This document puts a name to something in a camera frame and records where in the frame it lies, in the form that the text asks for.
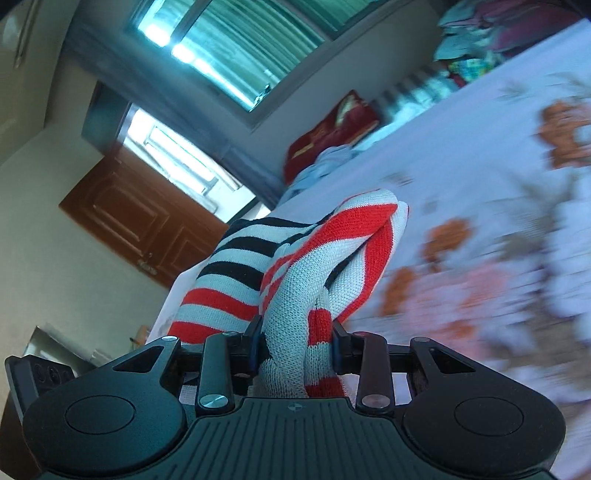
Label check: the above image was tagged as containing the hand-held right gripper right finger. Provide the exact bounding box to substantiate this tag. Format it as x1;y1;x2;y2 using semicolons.
331;320;476;411

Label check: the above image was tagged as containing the bright small window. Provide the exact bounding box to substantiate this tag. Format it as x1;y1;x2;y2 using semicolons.
124;104;246;214

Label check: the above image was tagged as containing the brown wooden door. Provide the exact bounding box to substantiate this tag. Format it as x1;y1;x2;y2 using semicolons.
58;148;230;290

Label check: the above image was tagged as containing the white floral bed sheet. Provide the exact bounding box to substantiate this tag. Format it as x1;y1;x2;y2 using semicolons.
152;21;591;480

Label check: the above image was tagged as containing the grey metal box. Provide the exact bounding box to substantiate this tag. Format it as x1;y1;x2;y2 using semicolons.
27;325;108;371

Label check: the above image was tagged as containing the red white black striped sweater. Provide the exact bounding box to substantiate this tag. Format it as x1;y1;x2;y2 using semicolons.
166;188;410;400

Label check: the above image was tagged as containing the green glass window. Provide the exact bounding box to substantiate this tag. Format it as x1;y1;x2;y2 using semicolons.
124;0;370;115

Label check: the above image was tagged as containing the light blue cloth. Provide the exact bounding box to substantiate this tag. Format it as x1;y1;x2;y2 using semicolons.
288;144;371;195

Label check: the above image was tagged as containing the white cabinet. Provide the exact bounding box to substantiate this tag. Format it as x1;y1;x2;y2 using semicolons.
0;0;71;163

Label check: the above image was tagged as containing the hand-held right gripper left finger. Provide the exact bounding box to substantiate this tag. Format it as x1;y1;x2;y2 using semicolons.
113;318;265;416

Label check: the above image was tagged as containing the grey striped blanket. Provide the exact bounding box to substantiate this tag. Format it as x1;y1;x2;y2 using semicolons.
373;65;459;126

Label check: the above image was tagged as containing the red pillow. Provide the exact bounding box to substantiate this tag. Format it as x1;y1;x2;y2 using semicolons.
283;89;381;186

